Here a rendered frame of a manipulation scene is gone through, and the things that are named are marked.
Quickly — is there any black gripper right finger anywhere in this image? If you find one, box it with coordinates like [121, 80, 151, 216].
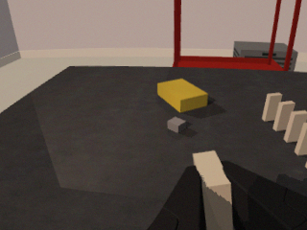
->
[222, 160, 307, 230]

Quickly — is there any yellow rectangular block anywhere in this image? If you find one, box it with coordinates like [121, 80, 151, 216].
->
[157, 80, 208, 112]

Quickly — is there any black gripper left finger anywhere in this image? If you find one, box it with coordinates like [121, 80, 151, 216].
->
[149, 166, 207, 230]

